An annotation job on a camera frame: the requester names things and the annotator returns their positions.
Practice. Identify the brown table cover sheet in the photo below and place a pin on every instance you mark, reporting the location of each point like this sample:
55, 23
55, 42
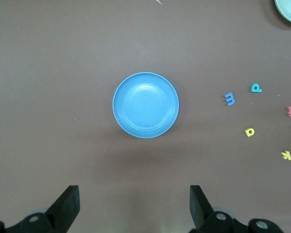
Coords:
63, 72

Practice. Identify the blue plate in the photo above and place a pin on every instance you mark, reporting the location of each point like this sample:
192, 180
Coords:
145, 105

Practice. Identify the teal foam letter p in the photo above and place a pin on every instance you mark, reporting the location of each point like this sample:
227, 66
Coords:
257, 91

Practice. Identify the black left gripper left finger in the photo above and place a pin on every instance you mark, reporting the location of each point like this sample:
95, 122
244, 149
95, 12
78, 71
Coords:
63, 213

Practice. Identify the yellow foam letter d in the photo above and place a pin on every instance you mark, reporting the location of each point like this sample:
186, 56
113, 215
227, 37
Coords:
247, 134

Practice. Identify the blue foam letter m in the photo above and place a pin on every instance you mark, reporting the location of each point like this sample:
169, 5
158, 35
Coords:
232, 99

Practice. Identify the yellow foam letter k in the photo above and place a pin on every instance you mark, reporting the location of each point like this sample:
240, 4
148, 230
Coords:
286, 155

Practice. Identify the red foam letter f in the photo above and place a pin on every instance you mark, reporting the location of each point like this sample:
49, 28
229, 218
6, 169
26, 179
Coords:
290, 112

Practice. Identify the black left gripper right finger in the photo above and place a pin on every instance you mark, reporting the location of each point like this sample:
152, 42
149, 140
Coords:
203, 213

